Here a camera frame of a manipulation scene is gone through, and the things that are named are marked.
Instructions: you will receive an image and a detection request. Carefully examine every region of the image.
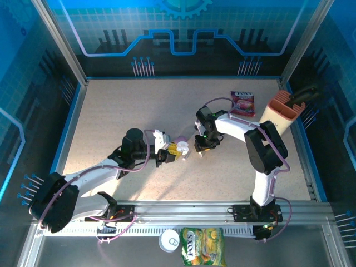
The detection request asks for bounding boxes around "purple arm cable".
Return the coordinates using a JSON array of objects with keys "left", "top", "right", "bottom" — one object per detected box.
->
[
  {"left": 201, "top": 96, "right": 293, "bottom": 243},
  {"left": 38, "top": 128, "right": 153, "bottom": 244}
]

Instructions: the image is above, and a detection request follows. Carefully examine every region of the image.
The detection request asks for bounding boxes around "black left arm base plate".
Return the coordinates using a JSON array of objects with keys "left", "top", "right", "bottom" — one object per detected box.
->
[{"left": 84, "top": 204, "right": 136, "bottom": 223}]

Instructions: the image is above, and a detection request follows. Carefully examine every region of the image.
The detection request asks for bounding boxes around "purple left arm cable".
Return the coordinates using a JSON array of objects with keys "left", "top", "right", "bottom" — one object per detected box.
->
[{"left": 38, "top": 128, "right": 153, "bottom": 244}]

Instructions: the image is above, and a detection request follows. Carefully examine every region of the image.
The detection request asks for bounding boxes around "white round tin lid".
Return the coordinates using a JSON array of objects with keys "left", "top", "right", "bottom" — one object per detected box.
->
[{"left": 158, "top": 229, "right": 180, "bottom": 253}]

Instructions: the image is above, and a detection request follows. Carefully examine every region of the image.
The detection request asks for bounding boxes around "black handled knife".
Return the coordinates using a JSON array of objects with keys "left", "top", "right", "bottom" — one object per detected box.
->
[{"left": 289, "top": 86, "right": 318, "bottom": 108}]

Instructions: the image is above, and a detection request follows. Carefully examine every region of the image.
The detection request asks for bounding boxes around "aluminium frame post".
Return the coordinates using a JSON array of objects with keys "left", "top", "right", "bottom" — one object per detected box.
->
[
  {"left": 32, "top": 0, "right": 88, "bottom": 86},
  {"left": 280, "top": 0, "right": 336, "bottom": 86}
]

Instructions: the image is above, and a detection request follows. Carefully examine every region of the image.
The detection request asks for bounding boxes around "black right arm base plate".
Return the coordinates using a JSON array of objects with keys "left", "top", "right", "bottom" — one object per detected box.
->
[{"left": 231, "top": 204, "right": 284, "bottom": 223}]

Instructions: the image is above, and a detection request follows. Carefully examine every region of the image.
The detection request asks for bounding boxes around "aluminium frame rail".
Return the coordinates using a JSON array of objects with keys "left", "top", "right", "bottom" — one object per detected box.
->
[{"left": 32, "top": 200, "right": 334, "bottom": 224}]

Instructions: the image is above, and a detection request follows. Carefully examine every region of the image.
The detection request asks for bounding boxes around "yellow green candy bag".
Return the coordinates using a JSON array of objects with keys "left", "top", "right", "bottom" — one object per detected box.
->
[{"left": 180, "top": 227, "right": 226, "bottom": 267}]

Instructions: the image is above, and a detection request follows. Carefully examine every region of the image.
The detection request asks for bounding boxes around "white slotted cable duct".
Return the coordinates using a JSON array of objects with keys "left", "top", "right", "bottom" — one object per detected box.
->
[{"left": 41, "top": 224, "right": 261, "bottom": 238}]

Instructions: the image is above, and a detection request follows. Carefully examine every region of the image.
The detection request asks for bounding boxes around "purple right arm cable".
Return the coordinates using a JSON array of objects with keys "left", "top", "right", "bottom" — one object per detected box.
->
[{"left": 201, "top": 96, "right": 293, "bottom": 243}]

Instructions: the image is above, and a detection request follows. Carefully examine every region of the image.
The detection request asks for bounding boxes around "purple candy bag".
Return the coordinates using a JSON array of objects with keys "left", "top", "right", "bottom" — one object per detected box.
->
[{"left": 230, "top": 91, "right": 256, "bottom": 117}]

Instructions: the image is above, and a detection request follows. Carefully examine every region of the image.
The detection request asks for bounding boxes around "cream knife block orange top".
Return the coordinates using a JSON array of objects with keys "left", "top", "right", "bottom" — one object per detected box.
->
[{"left": 260, "top": 90, "right": 306, "bottom": 137}]

